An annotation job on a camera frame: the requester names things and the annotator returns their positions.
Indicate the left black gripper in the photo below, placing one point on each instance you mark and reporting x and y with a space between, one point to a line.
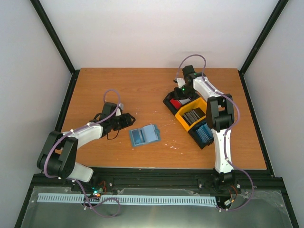
127 121

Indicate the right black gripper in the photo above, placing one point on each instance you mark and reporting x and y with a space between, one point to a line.
178 96

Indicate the blue VIP credit card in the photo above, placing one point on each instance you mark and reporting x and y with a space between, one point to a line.
137 136

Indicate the blue card holder wallet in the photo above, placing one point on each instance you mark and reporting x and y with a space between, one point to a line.
150 133

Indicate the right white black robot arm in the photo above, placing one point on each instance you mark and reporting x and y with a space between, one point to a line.
221 115

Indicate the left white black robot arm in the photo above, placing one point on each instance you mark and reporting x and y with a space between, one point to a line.
58 156

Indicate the white card stack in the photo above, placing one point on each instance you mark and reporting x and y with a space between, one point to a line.
184 101

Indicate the black bin with red cards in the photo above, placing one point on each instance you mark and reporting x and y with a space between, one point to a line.
167 103

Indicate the yellow bin with dark cards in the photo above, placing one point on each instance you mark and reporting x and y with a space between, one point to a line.
197 103

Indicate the dark card stack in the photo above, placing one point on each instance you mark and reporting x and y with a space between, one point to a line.
193 115

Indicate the blue card stack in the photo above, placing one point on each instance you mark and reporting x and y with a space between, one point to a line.
205 133

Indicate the black bin with blue cards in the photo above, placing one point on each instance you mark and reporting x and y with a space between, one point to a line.
196 138

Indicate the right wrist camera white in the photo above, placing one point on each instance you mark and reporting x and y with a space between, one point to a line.
179 81

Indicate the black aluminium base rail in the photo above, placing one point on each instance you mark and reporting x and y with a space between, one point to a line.
199 181

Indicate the light blue slotted cable duct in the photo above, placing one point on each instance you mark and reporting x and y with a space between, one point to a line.
134 200

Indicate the left black frame post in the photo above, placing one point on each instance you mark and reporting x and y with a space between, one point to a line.
53 35

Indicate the black frame post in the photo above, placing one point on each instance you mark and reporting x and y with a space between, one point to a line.
53 35
275 14

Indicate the right black frame post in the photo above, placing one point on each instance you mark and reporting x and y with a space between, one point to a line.
275 14

